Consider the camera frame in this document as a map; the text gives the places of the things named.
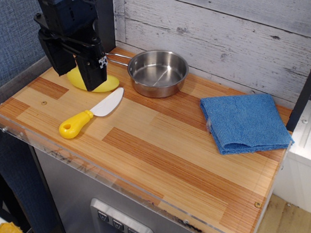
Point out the white side cabinet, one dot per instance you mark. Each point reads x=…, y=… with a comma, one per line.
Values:
x=293, y=182

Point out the yellow toy banana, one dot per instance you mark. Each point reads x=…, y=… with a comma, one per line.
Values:
x=76, y=80

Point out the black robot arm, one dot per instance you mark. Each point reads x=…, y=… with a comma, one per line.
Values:
x=69, y=40

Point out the dark metal post left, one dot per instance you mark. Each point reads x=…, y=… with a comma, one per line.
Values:
x=104, y=26

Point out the small stainless steel pan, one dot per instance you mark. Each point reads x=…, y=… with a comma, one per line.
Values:
x=155, y=73

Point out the stainless steel cabinet front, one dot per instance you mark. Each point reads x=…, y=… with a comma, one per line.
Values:
x=73, y=192

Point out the toy knife yellow handle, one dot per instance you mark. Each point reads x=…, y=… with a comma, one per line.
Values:
x=71, y=127

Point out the yellow object bottom left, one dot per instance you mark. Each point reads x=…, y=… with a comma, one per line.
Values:
x=9, y=227

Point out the clear acrylic table guard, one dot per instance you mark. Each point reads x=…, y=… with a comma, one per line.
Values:
x=170, y=166

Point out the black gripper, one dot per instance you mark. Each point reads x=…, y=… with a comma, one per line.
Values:
x=71, y=23

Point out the silver button panel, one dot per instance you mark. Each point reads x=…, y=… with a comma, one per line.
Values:
x=104, y=213

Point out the folded blue cloth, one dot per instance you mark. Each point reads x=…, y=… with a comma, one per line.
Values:
x=245, y=123

